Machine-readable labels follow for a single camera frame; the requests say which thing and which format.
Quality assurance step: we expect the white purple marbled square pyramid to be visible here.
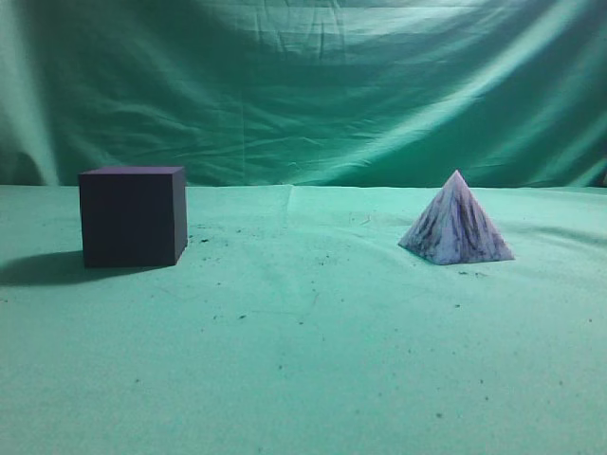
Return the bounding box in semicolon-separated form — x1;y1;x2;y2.
398;171;514;265

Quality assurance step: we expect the dark purple cube block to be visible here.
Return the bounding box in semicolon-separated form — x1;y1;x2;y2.
78;166;188;267

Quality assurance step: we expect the green table cloth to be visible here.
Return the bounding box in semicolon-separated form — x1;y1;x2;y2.
1;186;606;454

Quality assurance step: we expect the green backdrop cloth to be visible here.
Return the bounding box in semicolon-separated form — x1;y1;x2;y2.
1;1;606;188

